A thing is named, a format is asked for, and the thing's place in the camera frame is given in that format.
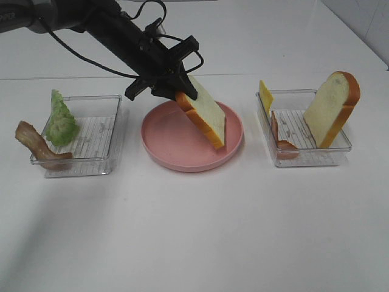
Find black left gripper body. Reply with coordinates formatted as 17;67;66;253
125;35;199;100

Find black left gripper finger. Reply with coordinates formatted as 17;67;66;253
151;82;176;100
174;65;198;100

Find yellow cheese slice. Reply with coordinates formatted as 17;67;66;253
259;80;274;117

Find green lettuce leaf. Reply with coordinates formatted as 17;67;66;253
46;89;80;147

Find tray bacon strip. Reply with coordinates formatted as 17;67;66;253
15;120;73;161
271;111;299;160

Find tray bread slice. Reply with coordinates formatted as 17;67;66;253
303;71;360;148

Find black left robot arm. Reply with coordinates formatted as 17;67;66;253
1;1;199;100

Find pink round plate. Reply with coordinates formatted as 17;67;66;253
141;102;244;172

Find clear left plastic tray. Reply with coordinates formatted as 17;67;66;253
30;95;123;178

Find clear plastic tray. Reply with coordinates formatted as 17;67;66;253
30;95;123;178
256;89;352;167

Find clear right plastic tray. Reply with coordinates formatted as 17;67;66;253
256;89;352;167

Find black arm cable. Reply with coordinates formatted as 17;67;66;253
36;0;205;78

